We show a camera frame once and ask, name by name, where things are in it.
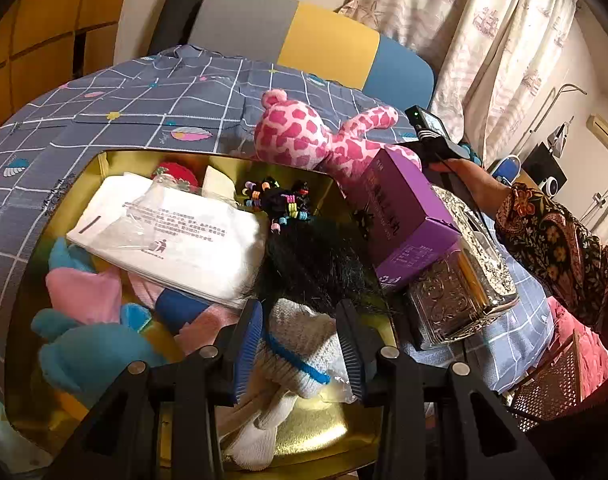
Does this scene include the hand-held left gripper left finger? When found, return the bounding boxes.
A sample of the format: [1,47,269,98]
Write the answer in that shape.
[44,300,265,480]

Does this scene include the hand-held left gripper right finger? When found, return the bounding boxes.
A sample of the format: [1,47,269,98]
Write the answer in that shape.
[335,300,552,480]

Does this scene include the grey white knitted socks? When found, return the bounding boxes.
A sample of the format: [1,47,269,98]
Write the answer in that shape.
[219,297,357,471]

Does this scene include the gold tin tray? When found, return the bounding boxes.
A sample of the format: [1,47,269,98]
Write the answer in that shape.
[4,149,400,473]

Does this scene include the black wig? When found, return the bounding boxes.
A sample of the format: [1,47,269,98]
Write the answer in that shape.
[246,215,385,318]

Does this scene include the white cloth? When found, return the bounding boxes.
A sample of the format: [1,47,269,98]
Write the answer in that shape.
[201,165,237,201]
[66,172,270,308]

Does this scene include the bunch of colourful hair ties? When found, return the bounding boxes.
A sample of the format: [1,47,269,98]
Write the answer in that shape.
[241,176,312,235]

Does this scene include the teal plush toy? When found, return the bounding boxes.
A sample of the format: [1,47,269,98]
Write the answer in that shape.
[31,305,167,408]

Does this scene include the pink fleece mitten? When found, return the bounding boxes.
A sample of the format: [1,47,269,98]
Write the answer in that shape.
[45,266,122,326]

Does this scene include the small red soft toy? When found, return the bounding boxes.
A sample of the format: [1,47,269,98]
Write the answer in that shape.
[151,161,200,193]

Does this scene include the blue fleece mitten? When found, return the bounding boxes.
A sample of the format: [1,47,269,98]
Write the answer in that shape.
[49,237,97,277]

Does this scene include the person's right forearm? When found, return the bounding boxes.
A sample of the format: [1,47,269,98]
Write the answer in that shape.
[494,182,608,331]

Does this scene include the person's right hand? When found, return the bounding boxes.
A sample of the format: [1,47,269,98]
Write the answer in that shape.
[428,159,512,221]

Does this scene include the blue swim goggles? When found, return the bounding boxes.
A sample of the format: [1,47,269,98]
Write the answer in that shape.
[459,142,485,166]

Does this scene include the blue folding chair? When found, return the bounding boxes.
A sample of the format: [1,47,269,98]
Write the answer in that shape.
[491,154,522,186]

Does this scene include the purple cardboard box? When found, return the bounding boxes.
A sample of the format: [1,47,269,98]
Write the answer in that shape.
[341,147,462,295]

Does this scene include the printed cream curtain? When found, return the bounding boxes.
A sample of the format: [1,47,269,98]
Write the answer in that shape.
[336,0,577,171]

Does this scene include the silver ornate tissue box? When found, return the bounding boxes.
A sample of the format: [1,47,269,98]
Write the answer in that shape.
[401,185,520,351]

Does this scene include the black monitor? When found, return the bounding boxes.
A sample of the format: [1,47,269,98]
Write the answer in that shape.
[521,142,567,191]

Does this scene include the steam iron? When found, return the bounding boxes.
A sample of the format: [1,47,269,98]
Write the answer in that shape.
[546,115,575,148]

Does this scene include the white steamer pole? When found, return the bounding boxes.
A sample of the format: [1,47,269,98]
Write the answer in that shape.
[526,82,587,161]

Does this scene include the tricolour headboard cushion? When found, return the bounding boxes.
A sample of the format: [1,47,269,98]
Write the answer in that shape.
[189,0,435,111]

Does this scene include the pink spotted plush toy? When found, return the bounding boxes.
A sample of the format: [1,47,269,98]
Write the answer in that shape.
[254,89,422,186]

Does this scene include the rattan chair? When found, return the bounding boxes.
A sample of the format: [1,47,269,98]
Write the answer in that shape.
[511,330,585,433]

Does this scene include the pink fabric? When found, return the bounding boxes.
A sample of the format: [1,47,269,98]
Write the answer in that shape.
[549,300,608,403]

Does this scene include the black rolled mat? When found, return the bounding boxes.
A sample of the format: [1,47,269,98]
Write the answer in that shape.
[146,0,217,56]

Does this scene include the blue checked blanket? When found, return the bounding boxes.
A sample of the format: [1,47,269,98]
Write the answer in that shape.
[0,45,557,401]

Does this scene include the wooden wardrobe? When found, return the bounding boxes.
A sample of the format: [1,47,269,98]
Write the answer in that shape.
[0,0,135,126]

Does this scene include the wall air conditioner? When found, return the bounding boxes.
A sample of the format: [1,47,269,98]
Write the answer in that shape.
[586,114,608,153]

